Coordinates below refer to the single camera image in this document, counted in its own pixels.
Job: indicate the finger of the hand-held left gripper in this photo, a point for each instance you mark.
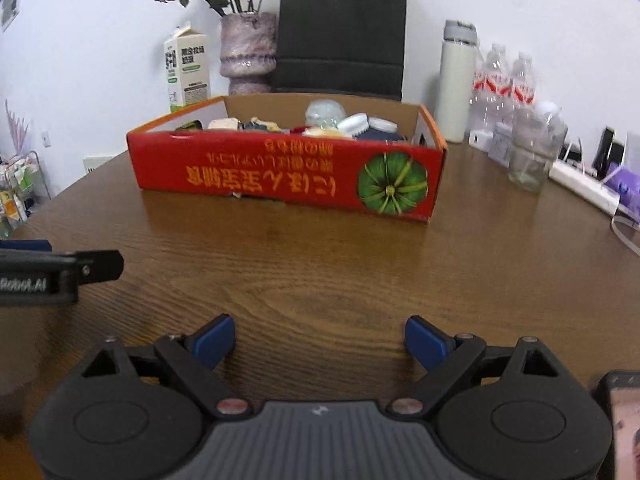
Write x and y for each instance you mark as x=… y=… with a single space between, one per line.
x=100 y=265
x=25 y=246

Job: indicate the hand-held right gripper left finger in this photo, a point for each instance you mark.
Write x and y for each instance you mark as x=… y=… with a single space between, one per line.
x=215 y=340

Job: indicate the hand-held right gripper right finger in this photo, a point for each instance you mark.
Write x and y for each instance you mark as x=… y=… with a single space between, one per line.
x=425 y=342

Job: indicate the orange cardboard box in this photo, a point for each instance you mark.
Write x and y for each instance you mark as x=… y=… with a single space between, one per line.
x=280 y=175

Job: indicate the navy blue cloth pouch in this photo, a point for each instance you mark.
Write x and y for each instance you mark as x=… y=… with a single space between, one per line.
x=380 y=135

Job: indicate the wooden desktop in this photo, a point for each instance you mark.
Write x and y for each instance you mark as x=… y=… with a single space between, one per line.
x=320 y=265

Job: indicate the purple feather decoration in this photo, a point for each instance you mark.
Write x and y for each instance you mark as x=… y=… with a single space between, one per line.
x=17 y=130

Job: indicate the cream coloured packet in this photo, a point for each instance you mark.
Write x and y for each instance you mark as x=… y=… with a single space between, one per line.
x=222 y=124

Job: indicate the small white charger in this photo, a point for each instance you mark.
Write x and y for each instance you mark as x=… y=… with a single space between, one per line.
x=481 y=139

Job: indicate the small white printed box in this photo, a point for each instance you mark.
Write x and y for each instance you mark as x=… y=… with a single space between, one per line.
x=500 y=145

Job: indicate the smartphone in black case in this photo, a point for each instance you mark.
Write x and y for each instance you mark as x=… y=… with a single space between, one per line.
x=620 y=425

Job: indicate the green white milk carton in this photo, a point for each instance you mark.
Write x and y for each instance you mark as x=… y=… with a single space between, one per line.
x=186 y=67

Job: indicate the clear glass cup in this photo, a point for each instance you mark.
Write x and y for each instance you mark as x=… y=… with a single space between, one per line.
x=535 y=150

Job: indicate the white round jar lid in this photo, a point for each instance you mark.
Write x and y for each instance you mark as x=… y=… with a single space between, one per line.
x=382 y=124

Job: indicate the white power strip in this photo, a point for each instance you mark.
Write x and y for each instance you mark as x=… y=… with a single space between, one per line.
x=582 y=185

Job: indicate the white ribbed jar lid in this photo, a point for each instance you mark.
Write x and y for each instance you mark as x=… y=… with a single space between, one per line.
x=352 y=122

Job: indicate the clear plastic container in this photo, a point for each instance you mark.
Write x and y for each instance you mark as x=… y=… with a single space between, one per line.
x=325 y=112

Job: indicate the purple plastic item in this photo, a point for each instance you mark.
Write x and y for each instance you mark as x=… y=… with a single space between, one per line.
x=625 y=187

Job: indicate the purple mottled ceramic vase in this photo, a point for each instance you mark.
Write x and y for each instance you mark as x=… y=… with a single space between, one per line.
x=248 y=52

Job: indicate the white thermos bottle grey lid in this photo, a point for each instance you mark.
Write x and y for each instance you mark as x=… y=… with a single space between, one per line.
x=455 y=85

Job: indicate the black upright device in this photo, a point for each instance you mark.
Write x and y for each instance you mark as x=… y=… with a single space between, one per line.
x=607 y=152

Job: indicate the white round gadget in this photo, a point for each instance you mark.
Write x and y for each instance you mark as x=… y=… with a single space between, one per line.
x=547 y=108

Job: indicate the clear water bottle red label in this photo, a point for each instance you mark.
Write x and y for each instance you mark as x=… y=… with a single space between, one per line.
x=492 y=85
x=522 y=82

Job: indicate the black paper bag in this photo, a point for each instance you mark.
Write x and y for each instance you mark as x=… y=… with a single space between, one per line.
x=340 y=35

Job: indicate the white wall socket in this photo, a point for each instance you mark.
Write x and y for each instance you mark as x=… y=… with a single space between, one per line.
x=47 y=139

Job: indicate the wall picture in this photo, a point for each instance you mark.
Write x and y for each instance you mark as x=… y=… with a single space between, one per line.
x=9 y=7

